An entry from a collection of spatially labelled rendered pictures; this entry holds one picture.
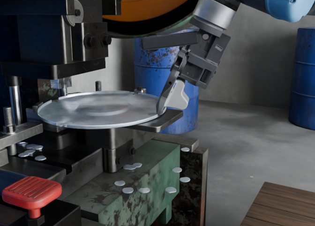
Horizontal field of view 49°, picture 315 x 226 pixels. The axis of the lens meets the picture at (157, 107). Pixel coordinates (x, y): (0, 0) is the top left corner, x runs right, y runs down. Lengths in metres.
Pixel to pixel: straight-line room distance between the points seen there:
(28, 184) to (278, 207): 0.96
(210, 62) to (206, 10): 0.10
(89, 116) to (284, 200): 0.84
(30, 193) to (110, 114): 0.31
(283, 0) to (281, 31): 3.37
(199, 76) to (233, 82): 3.43
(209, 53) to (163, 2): 0.42
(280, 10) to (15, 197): 0.49
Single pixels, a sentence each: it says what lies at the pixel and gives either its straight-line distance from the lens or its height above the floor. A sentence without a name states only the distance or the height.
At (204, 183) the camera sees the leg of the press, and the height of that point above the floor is 0.52.
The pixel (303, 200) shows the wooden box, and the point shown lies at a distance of 1.39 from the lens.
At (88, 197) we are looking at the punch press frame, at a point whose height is 0.64.
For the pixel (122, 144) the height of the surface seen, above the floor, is 0.71.
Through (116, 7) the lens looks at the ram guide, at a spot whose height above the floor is 1.01.
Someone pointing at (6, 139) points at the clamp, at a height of 0.75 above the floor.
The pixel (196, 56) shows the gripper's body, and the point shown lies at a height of 0.91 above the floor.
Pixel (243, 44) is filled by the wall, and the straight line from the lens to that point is 4.05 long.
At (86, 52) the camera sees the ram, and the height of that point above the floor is 0.91.
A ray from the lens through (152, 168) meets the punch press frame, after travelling 0.83.
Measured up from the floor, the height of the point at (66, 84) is 0.83.
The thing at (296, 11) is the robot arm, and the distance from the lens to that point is 0.63.
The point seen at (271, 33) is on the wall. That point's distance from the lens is 3.99.
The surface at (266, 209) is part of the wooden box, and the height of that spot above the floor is 0.35.
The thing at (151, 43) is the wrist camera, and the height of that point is 0.94.
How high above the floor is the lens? 0.99
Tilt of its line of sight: 15 degrees down
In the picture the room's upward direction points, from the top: straight up
